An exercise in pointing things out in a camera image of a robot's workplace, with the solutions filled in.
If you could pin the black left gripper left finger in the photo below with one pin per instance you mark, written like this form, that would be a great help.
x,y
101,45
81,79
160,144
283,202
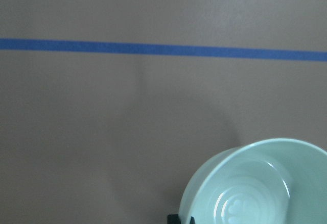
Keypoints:
x,y
173,218

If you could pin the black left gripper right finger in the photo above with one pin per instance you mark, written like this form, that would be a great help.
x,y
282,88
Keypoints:
x,y
192,218

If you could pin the mint green bowl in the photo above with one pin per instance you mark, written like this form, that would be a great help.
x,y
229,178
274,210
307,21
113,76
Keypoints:
x,y
277,180

